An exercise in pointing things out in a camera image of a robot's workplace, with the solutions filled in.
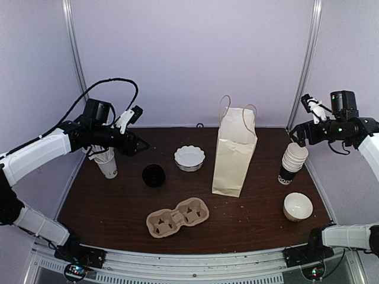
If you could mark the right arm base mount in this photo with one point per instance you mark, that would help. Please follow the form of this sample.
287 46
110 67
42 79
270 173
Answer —
310 260

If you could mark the aluminium front rail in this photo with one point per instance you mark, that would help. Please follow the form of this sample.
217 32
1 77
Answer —
266 266

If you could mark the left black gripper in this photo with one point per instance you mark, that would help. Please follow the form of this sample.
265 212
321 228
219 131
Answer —
130 151

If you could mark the stack of black lids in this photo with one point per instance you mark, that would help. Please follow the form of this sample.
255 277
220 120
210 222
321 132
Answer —
153 175

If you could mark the paper cup holding straws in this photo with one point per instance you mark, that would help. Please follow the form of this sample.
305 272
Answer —
108 168

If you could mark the white ceramic bowl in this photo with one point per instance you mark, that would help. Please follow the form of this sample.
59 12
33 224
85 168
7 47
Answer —
297 207

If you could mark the right aluminium frame post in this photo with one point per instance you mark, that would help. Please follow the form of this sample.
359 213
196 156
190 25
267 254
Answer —
316 18

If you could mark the aluminium frame post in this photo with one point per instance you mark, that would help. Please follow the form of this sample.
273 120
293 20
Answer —
68 16
316 18

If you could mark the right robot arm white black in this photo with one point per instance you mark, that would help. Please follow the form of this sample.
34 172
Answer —
341 122

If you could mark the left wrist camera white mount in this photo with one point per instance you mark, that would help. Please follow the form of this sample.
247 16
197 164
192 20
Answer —
129 116

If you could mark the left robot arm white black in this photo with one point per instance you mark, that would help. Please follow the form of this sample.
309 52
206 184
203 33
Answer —
89 132

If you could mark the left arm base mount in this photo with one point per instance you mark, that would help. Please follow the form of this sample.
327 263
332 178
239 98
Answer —
84 265

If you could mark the left aluminium frame post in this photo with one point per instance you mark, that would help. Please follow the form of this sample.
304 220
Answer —
68 16

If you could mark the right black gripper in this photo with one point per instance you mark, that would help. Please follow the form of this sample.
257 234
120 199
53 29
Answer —
301 128

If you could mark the kraft paper takeout bag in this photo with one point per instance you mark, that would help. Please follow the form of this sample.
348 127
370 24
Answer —
236 143

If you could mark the cardboard two-cup carrier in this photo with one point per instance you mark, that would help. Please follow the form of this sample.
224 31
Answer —
166 222

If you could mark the wrapped white straws bundle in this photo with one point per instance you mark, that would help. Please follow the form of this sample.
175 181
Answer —
100 154

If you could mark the white scalloped dish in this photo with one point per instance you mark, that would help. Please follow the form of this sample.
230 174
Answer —
189 158

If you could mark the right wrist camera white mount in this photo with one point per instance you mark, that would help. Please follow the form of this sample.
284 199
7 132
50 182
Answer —
316 108

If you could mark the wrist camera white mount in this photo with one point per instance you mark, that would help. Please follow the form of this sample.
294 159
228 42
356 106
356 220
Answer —
129 116
316 108

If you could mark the stack of paper cups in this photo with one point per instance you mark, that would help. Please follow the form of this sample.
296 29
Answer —
292 162

